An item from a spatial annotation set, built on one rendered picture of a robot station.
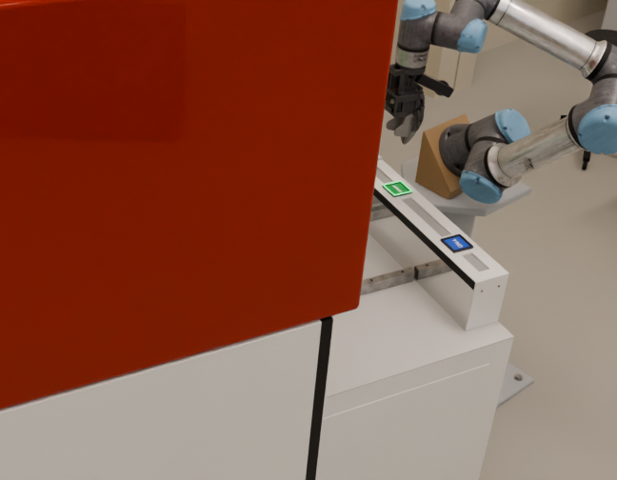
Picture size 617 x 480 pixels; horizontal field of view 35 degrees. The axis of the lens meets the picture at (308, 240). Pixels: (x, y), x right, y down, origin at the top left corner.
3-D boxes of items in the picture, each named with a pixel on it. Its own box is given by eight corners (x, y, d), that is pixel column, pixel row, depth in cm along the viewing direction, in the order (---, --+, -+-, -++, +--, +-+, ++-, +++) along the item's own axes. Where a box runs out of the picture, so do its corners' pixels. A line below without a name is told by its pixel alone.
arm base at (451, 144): (469, 123, 282) (494, 111, 274) (484, 173, 281) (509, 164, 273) (432, 128, 273) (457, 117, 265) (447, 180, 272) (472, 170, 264)
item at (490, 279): (466, 331, 226) (476, 283, 218) (347, 210, 265) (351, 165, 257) (498, 321, 230) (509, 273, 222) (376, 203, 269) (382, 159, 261)
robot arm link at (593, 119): (494, 170, 268) (656, 97, 223) (479, 213, 261) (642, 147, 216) (463, 145, 264) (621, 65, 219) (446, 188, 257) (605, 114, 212)
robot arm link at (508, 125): (504, 138, 274) (541, 123, 263) (490, 174, 268) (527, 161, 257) (475, 111, 270) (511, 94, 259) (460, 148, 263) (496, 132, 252)
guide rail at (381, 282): (226, 332, 219) (226, 322, 218) (222, 327, 221) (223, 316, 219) (413, 281, 240) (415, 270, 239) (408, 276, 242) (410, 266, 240)
